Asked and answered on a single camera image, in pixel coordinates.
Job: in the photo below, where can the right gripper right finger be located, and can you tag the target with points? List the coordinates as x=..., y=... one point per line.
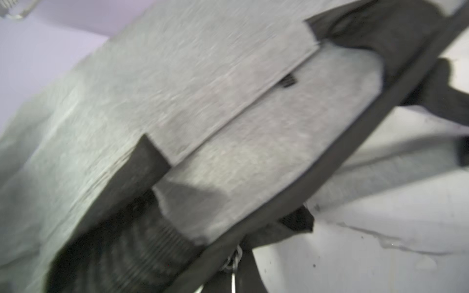
x=247, y=277

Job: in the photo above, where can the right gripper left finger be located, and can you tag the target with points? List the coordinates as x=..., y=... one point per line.
x=221, y=282

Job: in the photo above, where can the grey laptop bag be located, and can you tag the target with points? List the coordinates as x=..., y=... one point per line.
x=206, y=128

